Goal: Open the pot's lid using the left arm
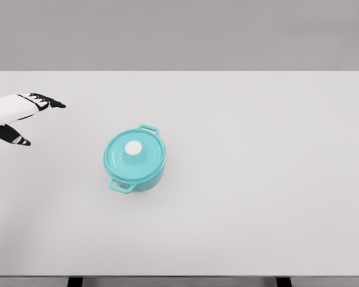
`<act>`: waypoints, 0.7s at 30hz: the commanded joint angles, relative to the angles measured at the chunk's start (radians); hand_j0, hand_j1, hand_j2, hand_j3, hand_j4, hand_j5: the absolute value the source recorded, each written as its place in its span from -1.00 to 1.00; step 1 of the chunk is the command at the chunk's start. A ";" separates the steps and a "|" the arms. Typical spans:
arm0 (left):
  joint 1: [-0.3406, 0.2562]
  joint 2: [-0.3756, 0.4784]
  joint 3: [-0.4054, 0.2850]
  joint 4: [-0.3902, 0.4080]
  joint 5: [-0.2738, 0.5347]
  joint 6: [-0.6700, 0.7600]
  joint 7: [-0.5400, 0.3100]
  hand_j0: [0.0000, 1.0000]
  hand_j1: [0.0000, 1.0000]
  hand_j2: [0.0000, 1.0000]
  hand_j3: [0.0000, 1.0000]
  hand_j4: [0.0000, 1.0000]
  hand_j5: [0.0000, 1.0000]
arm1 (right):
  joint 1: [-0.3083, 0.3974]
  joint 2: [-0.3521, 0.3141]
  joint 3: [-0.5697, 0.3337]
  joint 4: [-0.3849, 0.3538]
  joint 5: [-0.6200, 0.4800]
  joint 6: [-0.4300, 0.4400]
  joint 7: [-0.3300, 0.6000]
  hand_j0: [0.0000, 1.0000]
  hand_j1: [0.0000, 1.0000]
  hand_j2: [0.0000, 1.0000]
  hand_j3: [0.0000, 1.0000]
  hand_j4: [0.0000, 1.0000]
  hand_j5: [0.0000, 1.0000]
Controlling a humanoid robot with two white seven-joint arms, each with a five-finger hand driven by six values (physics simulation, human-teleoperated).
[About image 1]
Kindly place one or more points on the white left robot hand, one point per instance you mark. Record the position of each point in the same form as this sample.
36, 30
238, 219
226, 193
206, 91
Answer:
12, 107

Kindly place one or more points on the turquoise lid with white knob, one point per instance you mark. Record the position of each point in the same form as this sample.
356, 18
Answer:
131, 160

